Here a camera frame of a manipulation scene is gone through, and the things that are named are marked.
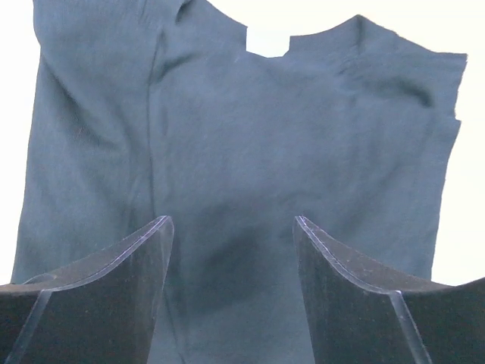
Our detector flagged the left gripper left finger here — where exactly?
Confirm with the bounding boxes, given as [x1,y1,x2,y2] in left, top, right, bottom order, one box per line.
[1,216,174,363]

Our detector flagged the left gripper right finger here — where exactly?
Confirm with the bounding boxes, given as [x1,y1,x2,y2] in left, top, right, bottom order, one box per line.
[293,216,484,364]

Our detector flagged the black floral t-shirt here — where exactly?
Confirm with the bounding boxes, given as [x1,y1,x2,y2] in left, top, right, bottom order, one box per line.
[11,0,467,363]

